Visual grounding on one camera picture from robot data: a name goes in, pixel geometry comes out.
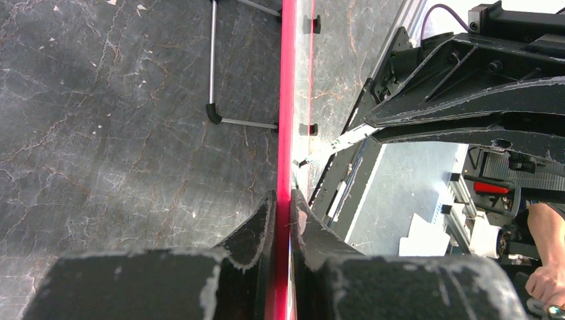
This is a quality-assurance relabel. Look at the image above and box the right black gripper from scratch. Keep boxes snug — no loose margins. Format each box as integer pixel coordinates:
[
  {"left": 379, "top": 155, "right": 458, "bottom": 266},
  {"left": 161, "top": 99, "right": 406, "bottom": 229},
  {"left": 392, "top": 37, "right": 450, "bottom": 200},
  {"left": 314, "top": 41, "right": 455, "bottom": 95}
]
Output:
[{"left": 364, "top": 1, "right": 564, "bottom": 163}]

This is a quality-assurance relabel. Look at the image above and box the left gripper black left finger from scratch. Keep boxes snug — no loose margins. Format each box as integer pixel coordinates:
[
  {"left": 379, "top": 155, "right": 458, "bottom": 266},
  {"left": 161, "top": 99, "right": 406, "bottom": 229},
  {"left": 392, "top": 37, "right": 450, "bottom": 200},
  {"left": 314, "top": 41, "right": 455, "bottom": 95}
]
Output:
[{"left": 23, "top": 191, "right": 277, "bottom": 319}]

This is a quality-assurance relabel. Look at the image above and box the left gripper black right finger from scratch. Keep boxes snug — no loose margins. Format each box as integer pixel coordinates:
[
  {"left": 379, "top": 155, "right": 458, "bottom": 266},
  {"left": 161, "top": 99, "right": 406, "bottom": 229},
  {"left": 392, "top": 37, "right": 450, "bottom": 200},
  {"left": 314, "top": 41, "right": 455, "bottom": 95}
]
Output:
[{"left": 290, "top": 190, "right": 527, "bottom": 319}]

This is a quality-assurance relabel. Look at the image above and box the pink framed whiteboard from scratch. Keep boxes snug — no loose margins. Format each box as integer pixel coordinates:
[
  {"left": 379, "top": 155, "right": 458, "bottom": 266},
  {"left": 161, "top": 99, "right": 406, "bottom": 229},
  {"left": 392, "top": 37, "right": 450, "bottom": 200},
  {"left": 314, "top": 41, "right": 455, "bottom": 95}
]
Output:
[{"left": 269, "top": 1, "right": 317, "bottom": 319}]

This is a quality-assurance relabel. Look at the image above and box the person's forearm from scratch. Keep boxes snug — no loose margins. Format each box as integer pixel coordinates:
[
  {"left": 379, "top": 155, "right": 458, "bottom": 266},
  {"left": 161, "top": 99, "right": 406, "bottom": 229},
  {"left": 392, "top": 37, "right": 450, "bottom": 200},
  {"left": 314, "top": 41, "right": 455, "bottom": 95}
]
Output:
[{"left": 527, "top": 203, "right": 564, "bottom": 267}]

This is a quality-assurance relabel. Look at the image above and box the whiteboard metal kickstand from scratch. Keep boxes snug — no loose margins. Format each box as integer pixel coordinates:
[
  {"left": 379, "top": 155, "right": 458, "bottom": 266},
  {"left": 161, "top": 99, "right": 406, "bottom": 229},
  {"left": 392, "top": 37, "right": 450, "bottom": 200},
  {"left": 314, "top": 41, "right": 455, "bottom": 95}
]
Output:
[{"left": 205, "top": 1, "right": 279, "bottom": 130}]

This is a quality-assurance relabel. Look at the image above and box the person's hand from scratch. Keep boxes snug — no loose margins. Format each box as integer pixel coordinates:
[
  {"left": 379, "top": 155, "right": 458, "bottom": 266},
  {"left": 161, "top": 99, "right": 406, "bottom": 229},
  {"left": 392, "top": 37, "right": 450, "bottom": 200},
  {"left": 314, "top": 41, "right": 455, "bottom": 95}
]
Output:
[{"left": 525, "top": 264, "right": 564, "bottom": 309}]

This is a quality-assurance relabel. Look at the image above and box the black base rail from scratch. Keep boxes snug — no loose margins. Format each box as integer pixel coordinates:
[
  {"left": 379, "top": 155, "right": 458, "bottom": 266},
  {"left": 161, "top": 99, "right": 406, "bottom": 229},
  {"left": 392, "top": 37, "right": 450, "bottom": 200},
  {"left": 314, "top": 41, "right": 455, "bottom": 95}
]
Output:
[{"left": 309, "top": 27, "right": 422, "bottom": 239}]

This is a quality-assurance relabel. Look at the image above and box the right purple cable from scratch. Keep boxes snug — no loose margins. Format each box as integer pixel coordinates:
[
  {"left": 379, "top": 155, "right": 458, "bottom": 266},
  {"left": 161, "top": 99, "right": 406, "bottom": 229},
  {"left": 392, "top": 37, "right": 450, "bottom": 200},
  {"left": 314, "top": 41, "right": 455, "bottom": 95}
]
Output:
[{"left": 419, "top": 3, "right": 471, "bottom": 43}]

